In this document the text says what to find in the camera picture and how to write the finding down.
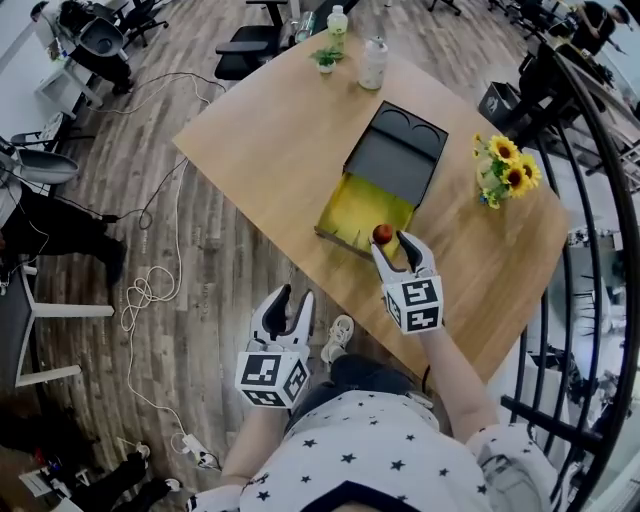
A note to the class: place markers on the black metal railing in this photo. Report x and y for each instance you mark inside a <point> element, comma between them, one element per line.
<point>600,150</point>

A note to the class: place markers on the green drink bottle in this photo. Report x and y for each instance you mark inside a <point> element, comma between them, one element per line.
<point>337,25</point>

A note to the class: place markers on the person's white shoe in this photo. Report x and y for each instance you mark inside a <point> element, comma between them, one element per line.
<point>337,337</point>

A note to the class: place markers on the sunflower bouquet in vase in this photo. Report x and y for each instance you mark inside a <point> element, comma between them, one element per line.
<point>505,170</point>

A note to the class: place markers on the white power strip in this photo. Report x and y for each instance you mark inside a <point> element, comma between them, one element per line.
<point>191,442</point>

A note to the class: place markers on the white spray bottle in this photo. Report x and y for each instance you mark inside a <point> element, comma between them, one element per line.
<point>372,62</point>

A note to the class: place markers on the person's right forearm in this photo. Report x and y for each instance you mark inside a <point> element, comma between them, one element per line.
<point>457,385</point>

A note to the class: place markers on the person's left forearm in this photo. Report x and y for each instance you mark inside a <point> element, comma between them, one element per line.
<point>255,440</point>

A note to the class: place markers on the black box with yellow drawer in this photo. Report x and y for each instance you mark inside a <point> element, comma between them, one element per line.
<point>395,160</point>

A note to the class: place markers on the small green potted plant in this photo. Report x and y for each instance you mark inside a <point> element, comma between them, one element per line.
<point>326,57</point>

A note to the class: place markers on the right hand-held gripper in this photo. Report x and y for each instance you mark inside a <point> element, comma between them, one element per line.
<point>417,305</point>

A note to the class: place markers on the person's star-print white shirt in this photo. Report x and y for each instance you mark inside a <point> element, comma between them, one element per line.
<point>375,450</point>

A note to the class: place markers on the person's dark trousers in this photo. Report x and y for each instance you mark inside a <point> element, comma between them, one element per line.
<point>365,375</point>

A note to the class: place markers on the small red ball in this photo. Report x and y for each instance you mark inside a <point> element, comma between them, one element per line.
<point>383,233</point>

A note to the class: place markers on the black office chair with headrest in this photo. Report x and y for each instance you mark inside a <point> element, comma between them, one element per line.
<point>247,47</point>

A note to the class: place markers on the black box with white logo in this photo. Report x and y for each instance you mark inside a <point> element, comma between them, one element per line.
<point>497,102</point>

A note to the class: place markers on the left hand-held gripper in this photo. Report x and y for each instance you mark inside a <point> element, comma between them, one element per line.
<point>272,372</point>

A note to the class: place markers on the white desk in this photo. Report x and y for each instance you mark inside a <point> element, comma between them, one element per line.
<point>62,85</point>

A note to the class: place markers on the white table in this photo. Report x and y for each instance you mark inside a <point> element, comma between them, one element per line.
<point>15,320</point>

